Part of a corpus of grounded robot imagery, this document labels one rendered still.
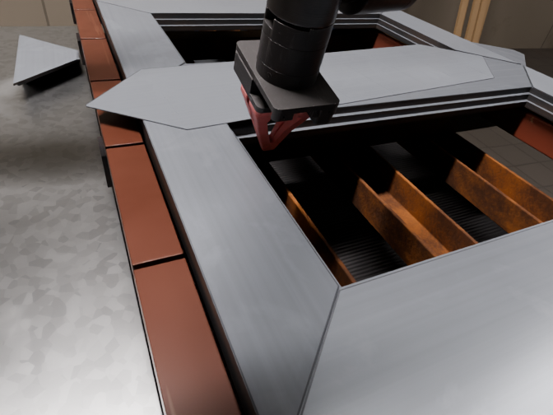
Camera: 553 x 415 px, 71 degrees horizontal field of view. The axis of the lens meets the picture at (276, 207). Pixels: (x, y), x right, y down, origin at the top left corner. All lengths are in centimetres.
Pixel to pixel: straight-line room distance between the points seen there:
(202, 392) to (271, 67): 25
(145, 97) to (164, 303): 30
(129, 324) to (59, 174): 31
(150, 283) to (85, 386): 16
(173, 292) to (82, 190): 38
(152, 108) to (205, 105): 6
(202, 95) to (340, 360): 38
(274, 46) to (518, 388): 29
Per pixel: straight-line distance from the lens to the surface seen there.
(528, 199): 79
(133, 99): 52
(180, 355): 27
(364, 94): 60
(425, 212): 64
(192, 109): 49
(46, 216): 62
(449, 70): 79
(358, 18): 108
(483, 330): 31
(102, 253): 54
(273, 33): 33
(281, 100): 34
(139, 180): 41
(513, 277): 37
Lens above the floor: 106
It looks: 40 degrees down
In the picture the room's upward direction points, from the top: 8 degrees clockwise
